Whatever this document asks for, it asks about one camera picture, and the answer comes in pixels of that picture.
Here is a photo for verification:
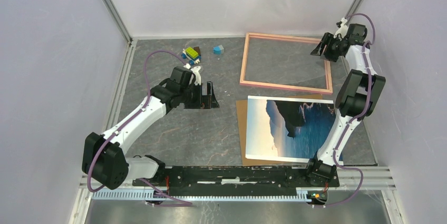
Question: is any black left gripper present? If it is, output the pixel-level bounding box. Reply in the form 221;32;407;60
180;82;219;109

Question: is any brown cardboard backing board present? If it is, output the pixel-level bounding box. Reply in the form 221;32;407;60
236;94;334;167

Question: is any mountain landscape photo print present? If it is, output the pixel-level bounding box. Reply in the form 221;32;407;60
245;95;336;162

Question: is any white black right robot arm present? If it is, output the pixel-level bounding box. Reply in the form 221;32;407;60
304;19;386;186

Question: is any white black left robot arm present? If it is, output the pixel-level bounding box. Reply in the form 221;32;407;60
81;66;219;192

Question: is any blue green toy car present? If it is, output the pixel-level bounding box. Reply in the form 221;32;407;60
181;47;201;66

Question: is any blue grey toy block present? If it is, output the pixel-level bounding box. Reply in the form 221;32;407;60
213;45;225;55

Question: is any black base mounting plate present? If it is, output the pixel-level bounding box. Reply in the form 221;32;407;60
148;165;340;197

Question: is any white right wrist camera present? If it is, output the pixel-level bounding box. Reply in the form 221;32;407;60
333;17;348;40

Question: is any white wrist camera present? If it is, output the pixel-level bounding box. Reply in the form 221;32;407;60
333;17;348;40
183;64;202;86

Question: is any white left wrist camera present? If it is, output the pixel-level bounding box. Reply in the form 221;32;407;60
183;64;202;86

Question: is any pink wooden picture frame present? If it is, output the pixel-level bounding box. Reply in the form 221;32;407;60
239;32;333;95

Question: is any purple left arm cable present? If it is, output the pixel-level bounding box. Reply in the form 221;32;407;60
86;50;193;208

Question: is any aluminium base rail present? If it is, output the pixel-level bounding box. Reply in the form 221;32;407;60
78;165;397;202

